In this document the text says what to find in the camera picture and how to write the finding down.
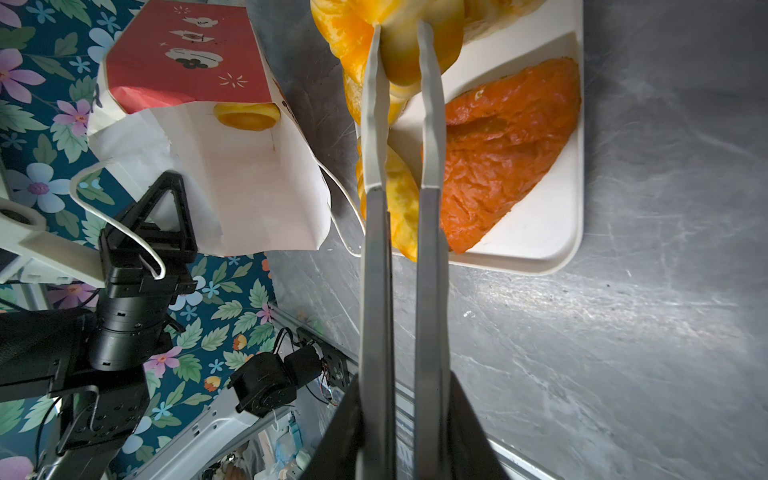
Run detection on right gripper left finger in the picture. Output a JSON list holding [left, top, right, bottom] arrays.
[[300, 376, 363, 480]]

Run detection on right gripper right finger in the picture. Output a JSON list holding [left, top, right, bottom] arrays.
[[448, 373, 509, 480]]

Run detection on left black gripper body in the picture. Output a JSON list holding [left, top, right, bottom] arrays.
[[88, 172, 198, 371]]

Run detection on metal food tongs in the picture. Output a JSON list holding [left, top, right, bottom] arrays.
[[358, 19, 451, 479]]

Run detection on round ring fake bread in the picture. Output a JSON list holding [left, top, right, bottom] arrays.
[[213, 103, 281, 132]]

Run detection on red and white paper bag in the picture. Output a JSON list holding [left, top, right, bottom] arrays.
[[86, 1, 332, 257]]

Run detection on long yellow fake bread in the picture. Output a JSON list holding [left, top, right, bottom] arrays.
[[310, 0, 421, 127]]

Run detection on orange triangular fake pastry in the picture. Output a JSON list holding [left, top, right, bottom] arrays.
[[441, 57, 582, 253]]

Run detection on curved croissant fake bread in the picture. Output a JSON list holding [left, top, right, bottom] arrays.
[[385, 147, 419, 262]]

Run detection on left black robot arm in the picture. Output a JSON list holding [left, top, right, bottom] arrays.
[[1, 172, 197, 479]]

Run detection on white rectangular tray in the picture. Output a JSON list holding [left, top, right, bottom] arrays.
[[357, 1, 584, 275]]

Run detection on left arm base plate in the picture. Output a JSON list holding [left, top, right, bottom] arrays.
[[297, 327, 352, 391]]

